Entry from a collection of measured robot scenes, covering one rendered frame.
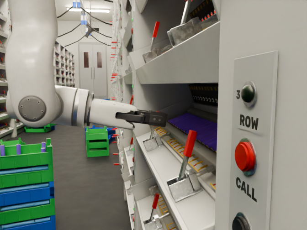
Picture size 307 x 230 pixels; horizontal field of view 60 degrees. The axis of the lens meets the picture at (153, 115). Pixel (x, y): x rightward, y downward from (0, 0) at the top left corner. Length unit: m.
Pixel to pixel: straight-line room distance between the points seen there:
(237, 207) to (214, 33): 0.12
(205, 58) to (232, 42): 0.07
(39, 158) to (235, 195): 1.15
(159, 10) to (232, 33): 0.66
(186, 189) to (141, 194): 0.49
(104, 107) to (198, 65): 0.33
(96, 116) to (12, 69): 0.17
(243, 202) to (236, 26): 0.10
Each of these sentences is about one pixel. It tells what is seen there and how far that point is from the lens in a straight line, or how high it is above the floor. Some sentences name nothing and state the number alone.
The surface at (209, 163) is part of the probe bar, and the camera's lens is 0.39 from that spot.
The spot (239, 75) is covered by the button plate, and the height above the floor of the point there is 0.68.
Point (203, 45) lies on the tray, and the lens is 0.24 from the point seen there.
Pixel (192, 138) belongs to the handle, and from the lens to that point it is 0.36.
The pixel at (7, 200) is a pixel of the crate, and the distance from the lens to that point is 1.34.
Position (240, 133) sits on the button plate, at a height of 0.64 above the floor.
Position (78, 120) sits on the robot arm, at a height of 0.60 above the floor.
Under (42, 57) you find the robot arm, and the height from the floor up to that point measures 0.72.
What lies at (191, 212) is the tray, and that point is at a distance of 0.34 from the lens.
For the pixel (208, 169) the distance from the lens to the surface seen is 0.38.
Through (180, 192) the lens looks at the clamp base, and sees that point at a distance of 0.37.
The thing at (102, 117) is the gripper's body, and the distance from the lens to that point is 0.56.
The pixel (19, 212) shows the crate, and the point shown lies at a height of 0.12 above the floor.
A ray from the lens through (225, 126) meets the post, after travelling 0.18.
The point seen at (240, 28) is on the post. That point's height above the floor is 0.70.
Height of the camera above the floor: 0.67
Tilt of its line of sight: 7 degrees down
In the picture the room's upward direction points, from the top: straight up
